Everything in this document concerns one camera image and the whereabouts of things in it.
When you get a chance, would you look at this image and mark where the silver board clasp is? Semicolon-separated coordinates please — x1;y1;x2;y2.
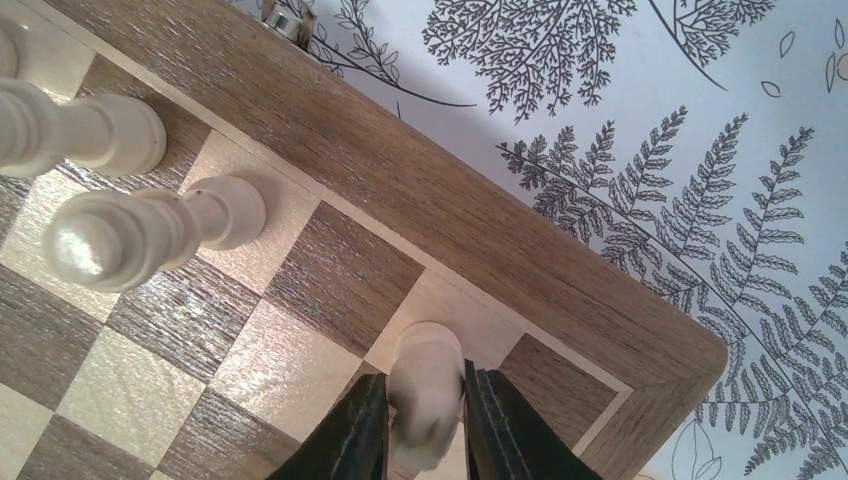
260;0;317;51

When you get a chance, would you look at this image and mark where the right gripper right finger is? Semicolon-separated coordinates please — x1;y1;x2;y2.
464;359;600;480

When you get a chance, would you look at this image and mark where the light wooden chess piece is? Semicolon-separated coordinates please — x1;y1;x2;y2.
1;78;167;178
42;175;266;293

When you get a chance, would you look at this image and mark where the wooden chess board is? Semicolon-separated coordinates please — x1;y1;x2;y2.
1;1;728;479

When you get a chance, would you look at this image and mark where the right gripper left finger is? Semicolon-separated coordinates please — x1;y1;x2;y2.
267;373;389;480

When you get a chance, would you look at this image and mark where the light wooden rook piece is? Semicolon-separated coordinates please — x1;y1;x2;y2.
387;321;464;472

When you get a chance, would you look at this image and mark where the floral table mat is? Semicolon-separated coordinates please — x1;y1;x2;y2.
228;0;848;480

